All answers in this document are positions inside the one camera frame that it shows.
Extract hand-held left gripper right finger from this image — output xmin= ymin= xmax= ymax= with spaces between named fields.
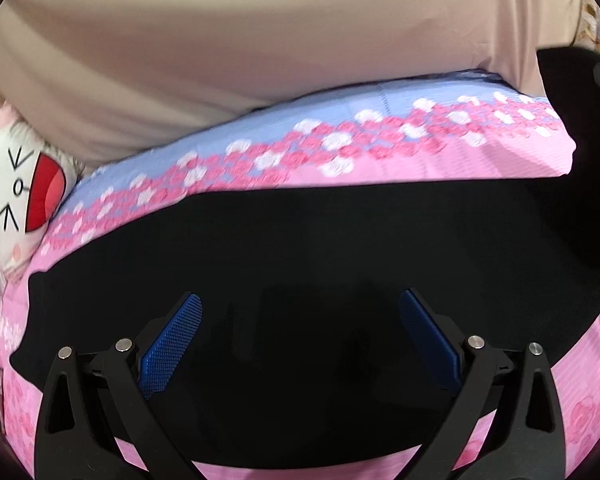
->
xmin=399 ymin=289 xmax=567 ymax=480

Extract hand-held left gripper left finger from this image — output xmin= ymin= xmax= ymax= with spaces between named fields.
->
xmin=34 ymin=291 xmax=203 ymax=480

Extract black pants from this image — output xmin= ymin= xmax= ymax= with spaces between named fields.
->
xmin=10 ymin=46 xmax=600 ymax=466

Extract pink floral bed sheet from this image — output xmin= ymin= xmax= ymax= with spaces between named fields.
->
xmin=0 ymin=67 xmax=600 ymax=480

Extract white cartoon face pillow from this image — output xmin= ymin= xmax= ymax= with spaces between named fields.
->
xmin=0 ymin=102 xmax=83 ymax=278

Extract beige padded headboard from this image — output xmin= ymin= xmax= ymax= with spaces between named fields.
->
xmin=0 ymin=0 xmax=588 ymax=168

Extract pale floral quilt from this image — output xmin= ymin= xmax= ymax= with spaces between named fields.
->
xmin=575 ymin=0 xmax=600 ymax=53

